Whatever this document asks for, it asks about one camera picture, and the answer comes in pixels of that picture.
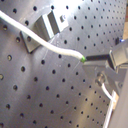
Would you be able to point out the grey metal cable clip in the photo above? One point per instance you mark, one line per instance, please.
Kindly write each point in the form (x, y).
(46, 26)

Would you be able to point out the perforated metal breadboard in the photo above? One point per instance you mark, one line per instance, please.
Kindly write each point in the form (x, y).
(43, 89)

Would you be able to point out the black gripper finger with green tip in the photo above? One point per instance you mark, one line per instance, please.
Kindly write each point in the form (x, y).
(95, 57)

